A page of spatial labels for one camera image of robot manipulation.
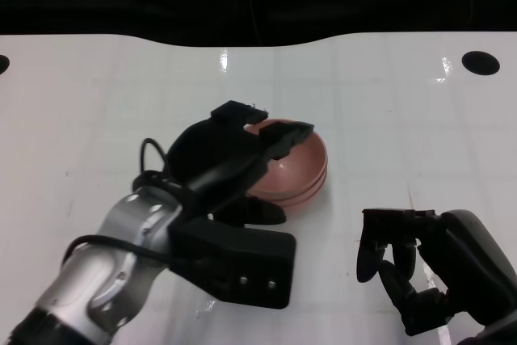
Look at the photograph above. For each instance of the black round table grommet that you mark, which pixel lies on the black round table grommet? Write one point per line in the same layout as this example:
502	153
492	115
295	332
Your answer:
3	64
480	63

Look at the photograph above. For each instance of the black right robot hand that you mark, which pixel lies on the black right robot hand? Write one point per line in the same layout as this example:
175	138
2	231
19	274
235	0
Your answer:
464	256

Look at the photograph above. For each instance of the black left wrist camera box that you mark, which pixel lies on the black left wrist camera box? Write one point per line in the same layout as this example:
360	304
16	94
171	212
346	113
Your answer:
242	256

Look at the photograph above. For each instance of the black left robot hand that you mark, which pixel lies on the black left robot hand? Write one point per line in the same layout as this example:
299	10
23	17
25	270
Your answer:
214	159

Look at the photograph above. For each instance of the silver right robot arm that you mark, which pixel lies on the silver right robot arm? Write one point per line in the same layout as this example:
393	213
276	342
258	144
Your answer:
497	333

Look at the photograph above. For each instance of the pink plastic bowl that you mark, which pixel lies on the pink plastic bowl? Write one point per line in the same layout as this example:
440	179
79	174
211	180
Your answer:
301	204
299	167
299	196

